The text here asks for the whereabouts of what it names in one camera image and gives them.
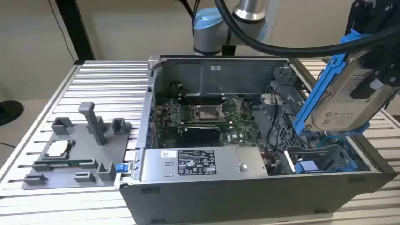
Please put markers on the blue case latch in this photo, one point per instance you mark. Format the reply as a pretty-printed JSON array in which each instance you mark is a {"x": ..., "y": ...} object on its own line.
[{"x": 122, "y": 168}]

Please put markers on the black graphics card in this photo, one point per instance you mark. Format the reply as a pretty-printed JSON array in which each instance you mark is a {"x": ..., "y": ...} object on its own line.
[{"x": 201, "y": 137}]

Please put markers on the green motherboard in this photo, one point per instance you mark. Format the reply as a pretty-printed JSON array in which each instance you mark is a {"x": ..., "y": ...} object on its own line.
[{"x": 238, "y": 131}]

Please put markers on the silver power supply unit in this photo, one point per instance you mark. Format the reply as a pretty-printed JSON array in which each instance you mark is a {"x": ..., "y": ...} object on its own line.
[{"x": 157, "y": 164}]

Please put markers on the black RAM slots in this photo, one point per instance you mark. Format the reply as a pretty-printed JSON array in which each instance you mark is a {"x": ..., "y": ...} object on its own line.
[{"x": 203, "y": 98}]

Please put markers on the grey metal disk bay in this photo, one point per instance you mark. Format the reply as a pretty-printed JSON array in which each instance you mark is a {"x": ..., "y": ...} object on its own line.
[{"x": 282, "y": 131}]

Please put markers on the silver CPU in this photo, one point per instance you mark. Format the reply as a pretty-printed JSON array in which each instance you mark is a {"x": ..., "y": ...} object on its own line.
[{"x": 59, "y": 148}]

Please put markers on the white sticker in case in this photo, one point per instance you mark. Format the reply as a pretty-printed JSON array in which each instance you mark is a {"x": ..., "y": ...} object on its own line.
[{"x": 215, "y": 68}]

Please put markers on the CPU socket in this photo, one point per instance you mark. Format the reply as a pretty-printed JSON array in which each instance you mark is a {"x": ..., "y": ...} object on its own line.
[{"x": 207, "y": 113}]

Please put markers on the green RAM stick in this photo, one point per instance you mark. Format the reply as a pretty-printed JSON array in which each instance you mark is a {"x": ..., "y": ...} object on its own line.
[{"x": 75, "y": 162}]

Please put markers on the black upright frame post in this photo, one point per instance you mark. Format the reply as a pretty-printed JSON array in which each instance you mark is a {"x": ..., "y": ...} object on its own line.
[{"x": 75, "y": 28}]

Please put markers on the open black PC case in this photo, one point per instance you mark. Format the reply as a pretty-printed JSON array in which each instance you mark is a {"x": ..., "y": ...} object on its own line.
[{"x": 238, "y": 201}]

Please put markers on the black round stand base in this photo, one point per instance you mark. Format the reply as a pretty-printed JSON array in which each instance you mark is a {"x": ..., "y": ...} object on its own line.
[{"x": 10, "y": 112}]

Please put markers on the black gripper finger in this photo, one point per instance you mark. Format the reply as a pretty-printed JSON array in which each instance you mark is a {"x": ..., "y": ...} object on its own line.
[{"x": 391, "y": 75}]

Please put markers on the grey parts rack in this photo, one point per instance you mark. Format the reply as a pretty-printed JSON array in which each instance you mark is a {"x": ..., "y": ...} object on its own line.
[{"x": 94, "y": 159}]

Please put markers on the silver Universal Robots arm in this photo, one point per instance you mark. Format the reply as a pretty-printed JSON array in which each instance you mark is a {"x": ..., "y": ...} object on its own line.
[{"x": 210, "y": 35}]

